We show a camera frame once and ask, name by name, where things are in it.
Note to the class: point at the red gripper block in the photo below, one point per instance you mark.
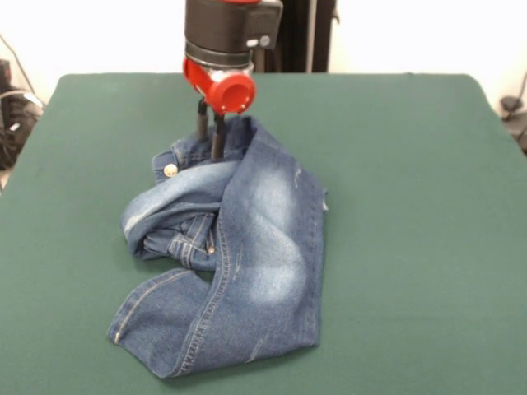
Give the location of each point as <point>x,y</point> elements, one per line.
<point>230,96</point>

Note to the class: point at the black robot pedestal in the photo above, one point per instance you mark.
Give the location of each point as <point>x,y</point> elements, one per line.
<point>304,37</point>

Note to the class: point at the dark green table cloth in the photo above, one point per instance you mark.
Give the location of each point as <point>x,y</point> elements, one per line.
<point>411,247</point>

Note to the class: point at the grey wheeled stand base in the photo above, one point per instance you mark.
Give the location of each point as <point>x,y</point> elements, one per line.
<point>510,105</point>
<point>12,123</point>

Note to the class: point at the blue denim jeans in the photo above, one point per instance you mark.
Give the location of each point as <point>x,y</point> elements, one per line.
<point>263,247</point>

